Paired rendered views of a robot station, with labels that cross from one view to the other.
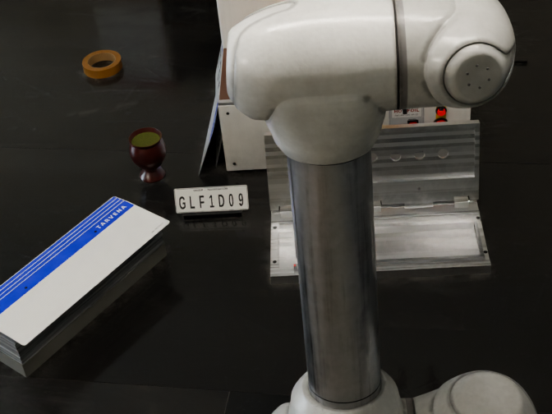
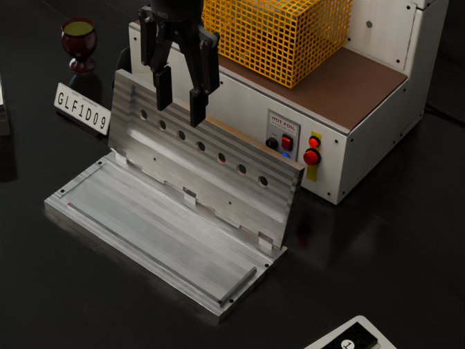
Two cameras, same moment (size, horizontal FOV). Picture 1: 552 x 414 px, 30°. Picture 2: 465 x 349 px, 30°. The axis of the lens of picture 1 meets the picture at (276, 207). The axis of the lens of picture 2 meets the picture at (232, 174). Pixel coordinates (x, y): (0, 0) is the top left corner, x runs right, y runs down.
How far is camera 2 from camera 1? 118 cm
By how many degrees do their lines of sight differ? 24
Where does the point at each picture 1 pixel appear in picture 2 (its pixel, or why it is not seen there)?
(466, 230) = (241, 269)
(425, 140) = (250, 158)
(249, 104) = not seen: outside the picture
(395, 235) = (179, 233)
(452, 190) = (259, 223)
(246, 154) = not seen: hidden behind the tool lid
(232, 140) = (138, 67)
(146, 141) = (77, 30)
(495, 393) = not seen: outside the picture
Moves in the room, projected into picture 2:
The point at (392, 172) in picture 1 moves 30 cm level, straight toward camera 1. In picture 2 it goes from (214, 172) to (93, 260)
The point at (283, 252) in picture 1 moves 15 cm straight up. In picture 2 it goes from (79, 188) to (72, 131)
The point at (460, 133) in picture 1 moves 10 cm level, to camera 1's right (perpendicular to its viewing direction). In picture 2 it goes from (283, 170) to (332, 194)
